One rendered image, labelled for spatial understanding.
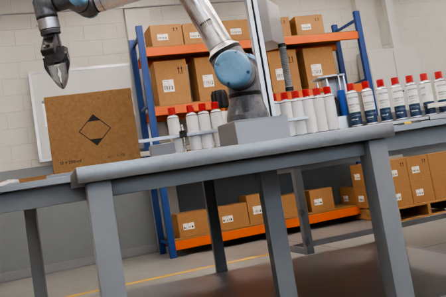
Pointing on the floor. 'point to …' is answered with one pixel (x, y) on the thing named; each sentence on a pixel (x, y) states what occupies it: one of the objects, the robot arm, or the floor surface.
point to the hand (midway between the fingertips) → (62, 85)
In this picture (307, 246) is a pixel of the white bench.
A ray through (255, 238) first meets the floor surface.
